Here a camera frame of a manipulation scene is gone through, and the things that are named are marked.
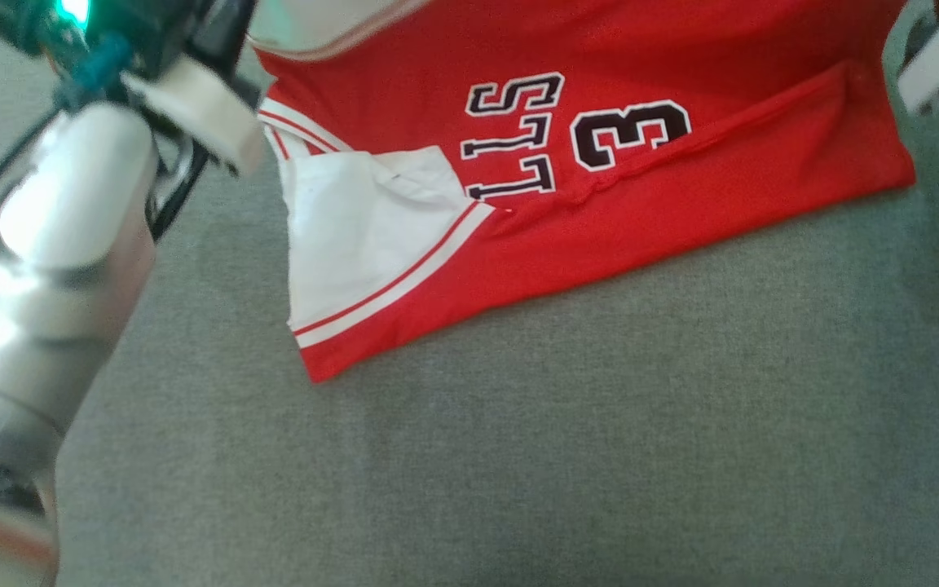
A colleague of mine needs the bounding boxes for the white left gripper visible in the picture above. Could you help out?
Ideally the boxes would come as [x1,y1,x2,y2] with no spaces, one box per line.
[121,0,267,177]

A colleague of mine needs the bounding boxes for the red basketball jersey white sleeves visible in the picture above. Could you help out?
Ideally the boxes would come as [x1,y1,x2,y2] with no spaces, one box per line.
[248,0,919,385]

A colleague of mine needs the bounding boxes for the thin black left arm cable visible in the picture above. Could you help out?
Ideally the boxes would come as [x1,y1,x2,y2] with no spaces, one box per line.
[147,137,211,243]

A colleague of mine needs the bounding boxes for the teal plug left camera cable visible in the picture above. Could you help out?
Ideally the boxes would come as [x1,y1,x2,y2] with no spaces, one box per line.
[0,36,135,206]

